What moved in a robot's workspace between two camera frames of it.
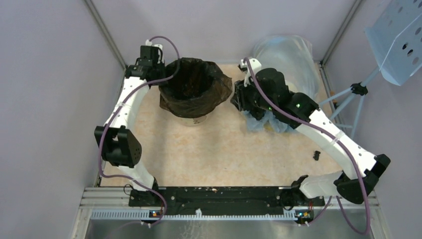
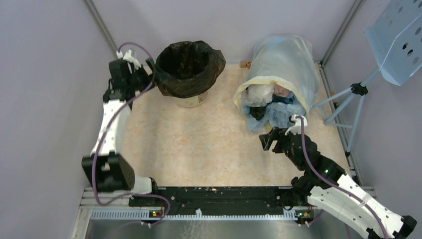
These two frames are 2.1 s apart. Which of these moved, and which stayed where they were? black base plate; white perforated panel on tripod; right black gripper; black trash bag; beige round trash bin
Moved: right black gripper; beige round trash bin; black trash bag
Stayed: white perforated panel on tripod; black base plate
